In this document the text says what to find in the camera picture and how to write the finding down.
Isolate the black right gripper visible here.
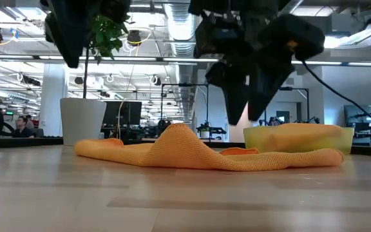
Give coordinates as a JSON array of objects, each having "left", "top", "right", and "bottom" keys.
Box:
[{"left": 193, "top": 12, "right": 295, "bottom": 126}]

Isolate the green artificial plant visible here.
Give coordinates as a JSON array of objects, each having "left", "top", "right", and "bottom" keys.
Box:
[{"left": 81, "top": 14, "right": 131, "bottom": 99}]

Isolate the linear ceiling light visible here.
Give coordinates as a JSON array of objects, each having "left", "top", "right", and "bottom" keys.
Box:
[{"left": 0, "top": 53, "right": 220, "bottom": 64}]

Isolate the yellow translucent plastic bin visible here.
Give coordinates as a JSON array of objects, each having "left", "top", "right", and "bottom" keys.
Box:
[{"left": 242, "top": 125, "right": 356, "bottom": 155}]

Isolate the small potted plant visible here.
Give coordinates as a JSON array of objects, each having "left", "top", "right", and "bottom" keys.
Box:
[{"left": 198, "top": 122, "right": 213, "bottom": 140}]

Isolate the white square pillar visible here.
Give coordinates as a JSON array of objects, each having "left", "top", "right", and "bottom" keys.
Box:
[{"left": 39, "top": 63, "right": 70, "bottom": 138}]

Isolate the white plant pot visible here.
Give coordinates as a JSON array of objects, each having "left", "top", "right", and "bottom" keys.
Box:
[{"left": 59, "top": 97, "right": 108, "bottom": 146}]

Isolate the black monitor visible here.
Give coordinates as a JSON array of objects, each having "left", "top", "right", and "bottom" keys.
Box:
[
  {"left": 102, "top": 100, "right": 143, "bottom": 127},
  {"left": 343, "top": 104, "right": 371, "bottom": 125}
]

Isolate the black frame stand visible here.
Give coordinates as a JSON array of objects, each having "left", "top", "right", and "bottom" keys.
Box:
[
  {"left": 160, "top": 82, "right": 210, "bottom": 125},
  {"left": 278, "top": 86, "right": 310, "bottom": 125}
]

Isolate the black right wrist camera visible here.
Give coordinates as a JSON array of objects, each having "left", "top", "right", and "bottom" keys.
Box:
[{"left": 280, "top": 14, "right": 327, "bottom": 63}]

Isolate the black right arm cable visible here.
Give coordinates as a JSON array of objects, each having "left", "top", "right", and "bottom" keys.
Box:
[{"left": 300, "top": 60, "right": 371, "bottom": 130}]

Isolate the silver ventilation duct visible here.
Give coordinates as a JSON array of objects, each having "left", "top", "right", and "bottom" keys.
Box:
[{"left": 163, "top": 3, "right": 200, "bottom": 59}]

